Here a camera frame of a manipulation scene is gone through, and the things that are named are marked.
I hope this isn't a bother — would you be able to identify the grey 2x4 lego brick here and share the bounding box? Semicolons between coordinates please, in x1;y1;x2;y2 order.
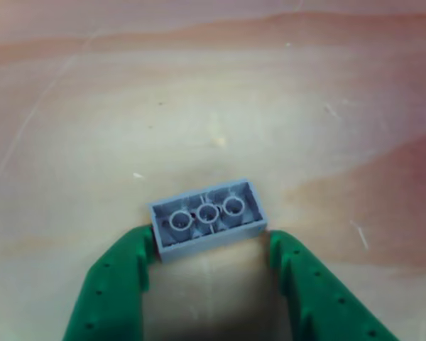
147;176;269;264

